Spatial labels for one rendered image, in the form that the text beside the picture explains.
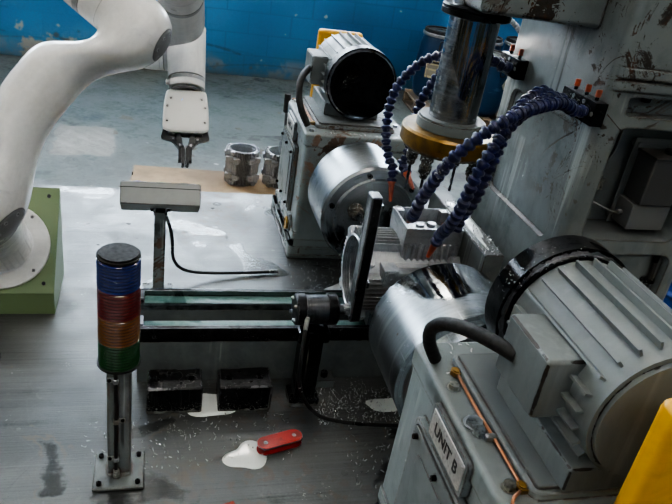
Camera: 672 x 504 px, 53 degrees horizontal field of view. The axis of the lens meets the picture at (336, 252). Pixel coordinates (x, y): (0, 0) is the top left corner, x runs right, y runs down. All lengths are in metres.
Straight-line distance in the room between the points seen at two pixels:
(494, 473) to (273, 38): 6.21
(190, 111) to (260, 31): 5.22
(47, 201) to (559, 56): 1.11
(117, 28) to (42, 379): 0.67
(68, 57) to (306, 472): 0.79
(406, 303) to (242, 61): 5.82
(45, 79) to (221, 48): 5.63
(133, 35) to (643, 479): 0.93
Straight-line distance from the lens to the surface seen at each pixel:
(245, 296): 1.45
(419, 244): 1.35
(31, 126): 1.21
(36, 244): 1.60
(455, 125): 1.26
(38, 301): 1.59
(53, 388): 1.41
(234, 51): 6.80
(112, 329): 1.01
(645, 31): 1.23
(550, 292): 0.82
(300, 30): 6.84
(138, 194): 1.53
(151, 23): 1.17
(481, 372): 0.92
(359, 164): 1.57
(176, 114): 1.58
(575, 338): 0.77
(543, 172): 1.38
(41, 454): 1.28
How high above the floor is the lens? 1.69
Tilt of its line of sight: 28 degrees down
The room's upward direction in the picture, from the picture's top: 9 degrees clockwise
